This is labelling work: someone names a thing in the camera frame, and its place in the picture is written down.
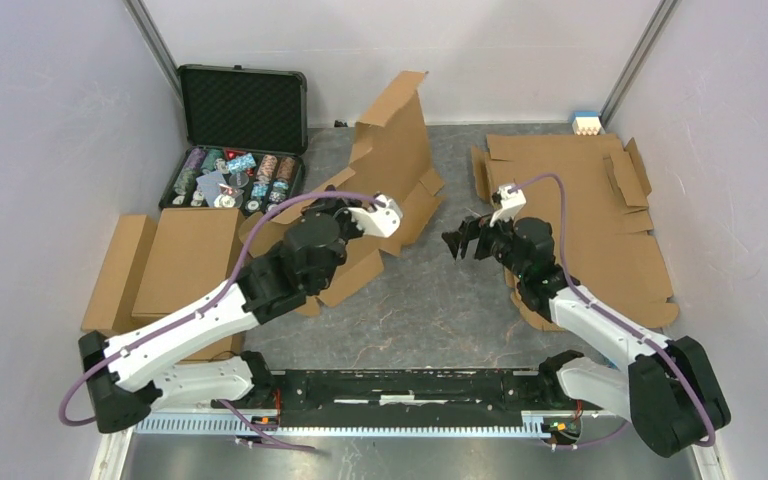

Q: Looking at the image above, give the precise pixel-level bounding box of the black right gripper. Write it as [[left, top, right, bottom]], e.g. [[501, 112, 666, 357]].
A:
[[441, 206, 528, 280]]

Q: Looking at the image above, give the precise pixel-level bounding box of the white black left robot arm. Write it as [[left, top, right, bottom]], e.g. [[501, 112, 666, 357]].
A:
[[58, 190, 400, 434]]

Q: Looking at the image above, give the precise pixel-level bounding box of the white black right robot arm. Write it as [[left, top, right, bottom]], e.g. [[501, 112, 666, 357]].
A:
[[441, 215, 731, 458]]

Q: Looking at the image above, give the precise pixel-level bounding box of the black poker chip case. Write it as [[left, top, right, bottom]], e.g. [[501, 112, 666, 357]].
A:
[[158, 64, 309, 216]]

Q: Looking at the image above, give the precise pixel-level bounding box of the lower flat cardboard sheet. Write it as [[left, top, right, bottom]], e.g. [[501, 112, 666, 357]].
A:
[[471, 134, 679, 329]]

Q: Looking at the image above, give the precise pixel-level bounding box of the white blue toy block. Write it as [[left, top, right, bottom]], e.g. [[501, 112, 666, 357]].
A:
[[571, 111, 604, 136]]

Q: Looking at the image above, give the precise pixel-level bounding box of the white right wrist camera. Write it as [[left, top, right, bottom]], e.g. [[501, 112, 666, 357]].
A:
[[489, 184, 527, 227]]

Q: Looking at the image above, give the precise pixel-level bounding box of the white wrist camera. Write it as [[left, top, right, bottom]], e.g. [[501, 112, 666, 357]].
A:
[[348, 194, 403, 238], [489, 184, 527, 227]]

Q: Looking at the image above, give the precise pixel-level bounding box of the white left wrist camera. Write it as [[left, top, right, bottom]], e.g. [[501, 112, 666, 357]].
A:
[[348, 194, 403, 238]]

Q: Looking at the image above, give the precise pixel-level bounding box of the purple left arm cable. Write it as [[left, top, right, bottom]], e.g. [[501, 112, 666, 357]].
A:
[[57, 190, 332, 456]]

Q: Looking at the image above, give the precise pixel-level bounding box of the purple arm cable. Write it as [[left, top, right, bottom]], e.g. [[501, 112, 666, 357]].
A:
[[513, 173, 718, 452], [57, 190, 332, 456]]

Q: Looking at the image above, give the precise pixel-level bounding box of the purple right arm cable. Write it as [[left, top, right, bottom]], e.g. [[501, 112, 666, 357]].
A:
[[513, 173, 718, 452]]

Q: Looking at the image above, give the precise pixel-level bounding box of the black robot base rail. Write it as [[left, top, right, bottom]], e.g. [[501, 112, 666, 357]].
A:
[[232, 368, 581, 428]]

